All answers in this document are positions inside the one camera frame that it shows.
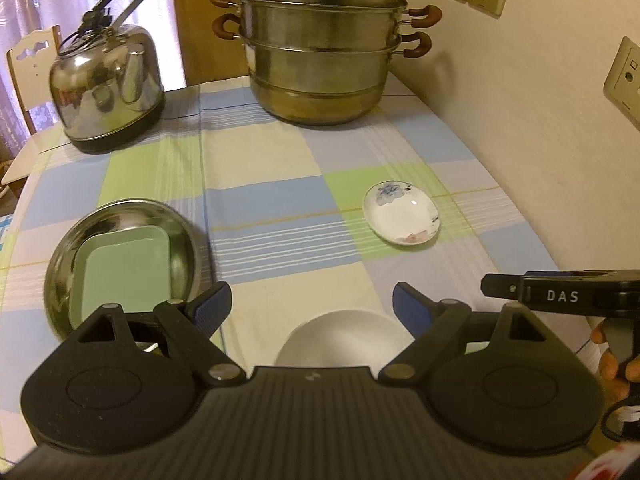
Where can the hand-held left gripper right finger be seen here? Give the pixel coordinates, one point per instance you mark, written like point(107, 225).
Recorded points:
point(407, 306)

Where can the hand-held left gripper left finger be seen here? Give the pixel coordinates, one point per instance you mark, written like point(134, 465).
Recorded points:
point(212, 306)

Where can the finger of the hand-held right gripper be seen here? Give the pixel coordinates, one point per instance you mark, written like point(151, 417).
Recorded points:
point(501, 287)

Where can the small white floral dish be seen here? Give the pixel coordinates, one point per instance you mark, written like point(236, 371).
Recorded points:
point(402, 215)

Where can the green rectangular plate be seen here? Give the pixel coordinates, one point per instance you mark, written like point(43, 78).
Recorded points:
point(127, 270)

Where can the round stainless steel plate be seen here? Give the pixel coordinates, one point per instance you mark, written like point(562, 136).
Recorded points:
point(60, 280)

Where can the person's right hand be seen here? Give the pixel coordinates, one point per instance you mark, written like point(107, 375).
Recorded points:
point(611, 367)

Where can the checkered tablecloth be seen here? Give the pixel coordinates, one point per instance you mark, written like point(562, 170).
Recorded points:
point(280, 160)

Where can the red white patterned cloth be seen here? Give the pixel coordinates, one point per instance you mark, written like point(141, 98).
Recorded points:
point(607, 467)

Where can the stainless steel kettle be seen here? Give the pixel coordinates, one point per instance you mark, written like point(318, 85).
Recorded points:
point(107, 90)

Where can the stainless steel steamer pot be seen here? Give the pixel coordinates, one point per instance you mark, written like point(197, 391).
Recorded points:
point(320, 70)

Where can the brown wooden panel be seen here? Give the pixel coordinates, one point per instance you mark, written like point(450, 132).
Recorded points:
point(205, 35)

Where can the white wooden chair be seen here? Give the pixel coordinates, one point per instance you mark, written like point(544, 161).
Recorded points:
point(30, 80)

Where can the beige wall data outlet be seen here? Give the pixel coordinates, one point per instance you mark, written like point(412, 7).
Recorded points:
point(625, 80)

